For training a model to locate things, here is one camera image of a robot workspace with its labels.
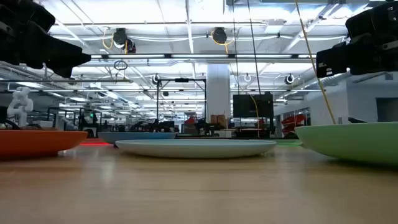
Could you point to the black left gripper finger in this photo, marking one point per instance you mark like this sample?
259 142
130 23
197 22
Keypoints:
66 60

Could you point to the blue plastic plate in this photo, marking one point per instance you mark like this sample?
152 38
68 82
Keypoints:
136 137

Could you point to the translucent green plastic plate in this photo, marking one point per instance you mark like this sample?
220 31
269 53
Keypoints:
289 143

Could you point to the brown cardboard box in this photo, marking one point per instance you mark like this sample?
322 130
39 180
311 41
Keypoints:
219 120

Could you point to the white humanoid robot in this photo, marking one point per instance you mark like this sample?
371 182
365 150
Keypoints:
20 105

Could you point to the orange plastic plate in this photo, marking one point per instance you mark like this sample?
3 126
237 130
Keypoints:
34 143

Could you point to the black workstation frame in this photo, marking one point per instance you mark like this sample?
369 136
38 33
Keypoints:
84 121

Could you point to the grey horizontal rail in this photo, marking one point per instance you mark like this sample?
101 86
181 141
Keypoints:
62 80

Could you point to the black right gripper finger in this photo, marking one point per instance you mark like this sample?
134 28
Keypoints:
334 60

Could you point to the translucent pink plastic plate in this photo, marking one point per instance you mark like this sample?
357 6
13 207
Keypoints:
93 144

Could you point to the pale white plastic plate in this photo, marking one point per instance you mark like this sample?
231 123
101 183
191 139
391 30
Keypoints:
196 149

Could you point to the black monitor screen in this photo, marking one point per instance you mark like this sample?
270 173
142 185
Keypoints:
248 105

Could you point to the red machine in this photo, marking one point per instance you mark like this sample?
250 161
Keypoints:
293 121

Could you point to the black metal frame stand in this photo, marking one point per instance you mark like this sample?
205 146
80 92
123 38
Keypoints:
182 80

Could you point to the white square pillar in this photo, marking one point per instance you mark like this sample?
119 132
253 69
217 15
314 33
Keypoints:
218 93

